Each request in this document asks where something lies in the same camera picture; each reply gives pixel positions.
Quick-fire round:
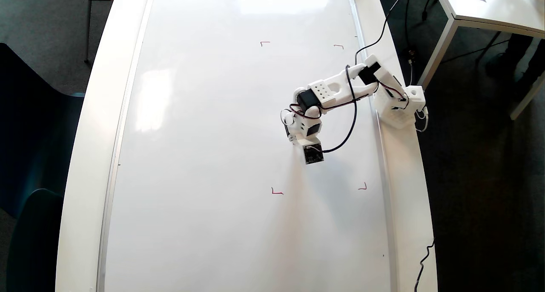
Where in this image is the thin black cable under table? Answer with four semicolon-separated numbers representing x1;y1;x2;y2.
440;31;511;65

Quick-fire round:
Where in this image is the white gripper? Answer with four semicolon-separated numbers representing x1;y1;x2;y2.
284;106;323;147

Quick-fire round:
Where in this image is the white cable at base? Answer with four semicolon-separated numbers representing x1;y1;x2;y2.
414;107;429;133

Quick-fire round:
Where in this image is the black wrist camera board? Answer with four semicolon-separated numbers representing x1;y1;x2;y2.
304;143;325;165

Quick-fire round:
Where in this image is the black camera cable on arm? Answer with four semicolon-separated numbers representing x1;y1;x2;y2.
317;0;405;153

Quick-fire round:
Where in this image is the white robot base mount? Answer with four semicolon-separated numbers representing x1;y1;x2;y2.
375;94;417;129

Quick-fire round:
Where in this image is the black cable on table edge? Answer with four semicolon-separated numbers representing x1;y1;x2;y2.
414;239;435;292

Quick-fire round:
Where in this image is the dark teal chair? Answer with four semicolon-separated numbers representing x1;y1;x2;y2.
0;42;86;219
6;189;64;292

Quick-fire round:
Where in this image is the large white whiteboard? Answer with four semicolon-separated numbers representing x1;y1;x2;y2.
96;0;399;292

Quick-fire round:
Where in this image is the person leg in dark trousers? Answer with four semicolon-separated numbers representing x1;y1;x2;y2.
485;34;545;88

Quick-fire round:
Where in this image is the white side table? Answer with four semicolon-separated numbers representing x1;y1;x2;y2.
419;0;545;121

